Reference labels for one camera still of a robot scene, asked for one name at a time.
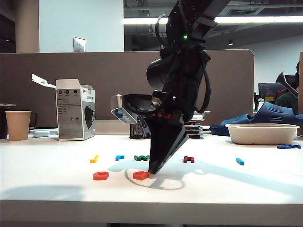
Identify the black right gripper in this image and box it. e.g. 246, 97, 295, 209
148, 90, 200, 175

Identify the orange letter a magnet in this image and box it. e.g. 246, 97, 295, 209
132, 171, 151, 181

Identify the orange letter c magnet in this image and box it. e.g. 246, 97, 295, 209
93, 171, 110, 181

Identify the black mesh pen holder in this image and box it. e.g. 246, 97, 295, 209
129, 113, 152, 140

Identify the clear plastic box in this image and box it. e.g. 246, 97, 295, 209
191, 110, 211, 122

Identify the navy blue rubber slipper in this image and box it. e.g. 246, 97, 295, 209
250, 101, 303, 125
209, 113, 253, 137

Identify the beige pulp tray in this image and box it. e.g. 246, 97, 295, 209
224, 123, 301, 145

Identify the brown desk partition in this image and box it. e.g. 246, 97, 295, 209
0, 49, 255, 130

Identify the white face mask box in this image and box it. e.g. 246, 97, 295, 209
31, 73, 97, 142

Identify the black computer monitor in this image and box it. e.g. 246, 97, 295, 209
258, 82, 288, 105

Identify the person in green shirt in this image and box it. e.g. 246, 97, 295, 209
276, 60, 303, 114

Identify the dark office chair back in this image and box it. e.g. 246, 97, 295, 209
276, 72, 299, 97

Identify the small white case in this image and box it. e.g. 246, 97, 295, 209
33, 130, 52, 138

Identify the long ceiling light strip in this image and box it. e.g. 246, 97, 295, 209
123, 16, 303, 25

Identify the brown paper cup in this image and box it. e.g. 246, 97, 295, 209
5, 110, 33, 141

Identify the dark round container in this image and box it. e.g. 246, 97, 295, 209
0, 103, 17, 140

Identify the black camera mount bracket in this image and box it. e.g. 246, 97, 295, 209
122, 94, 157, 114

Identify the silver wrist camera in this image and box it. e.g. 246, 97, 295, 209
110, 94, 138, 125

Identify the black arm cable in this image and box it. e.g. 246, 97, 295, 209
155, 14, 212, 114

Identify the metal wall plate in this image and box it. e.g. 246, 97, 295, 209
73, 37, 86, 52

